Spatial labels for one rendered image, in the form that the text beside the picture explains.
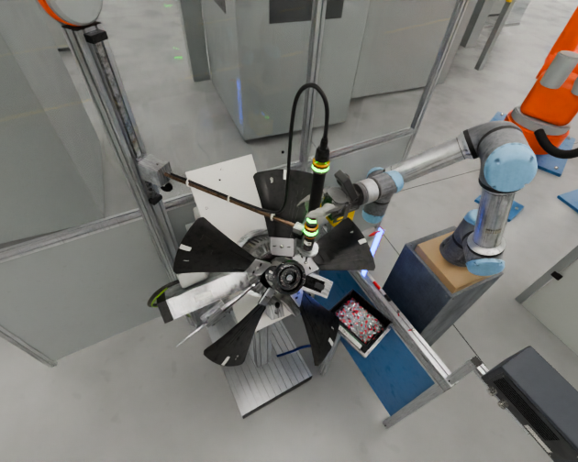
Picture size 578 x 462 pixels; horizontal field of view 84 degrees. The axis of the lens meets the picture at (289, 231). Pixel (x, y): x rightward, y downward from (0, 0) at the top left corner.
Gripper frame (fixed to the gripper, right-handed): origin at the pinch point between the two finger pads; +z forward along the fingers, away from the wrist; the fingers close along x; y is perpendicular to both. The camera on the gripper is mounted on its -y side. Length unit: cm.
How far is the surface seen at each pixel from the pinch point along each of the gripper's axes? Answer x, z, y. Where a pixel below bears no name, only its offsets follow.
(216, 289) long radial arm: 7.5, 27.7, 35.1
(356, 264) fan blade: -8.5, -19.9, 29.8
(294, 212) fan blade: 9.3, -2.7, 11.5
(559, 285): -46, -183, 110
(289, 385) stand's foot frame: -11, 2, 139
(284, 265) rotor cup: -2.5, 6.9, 20.9
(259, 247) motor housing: 13.3, 8.6, 28.5
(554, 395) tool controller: -69, -37, 22
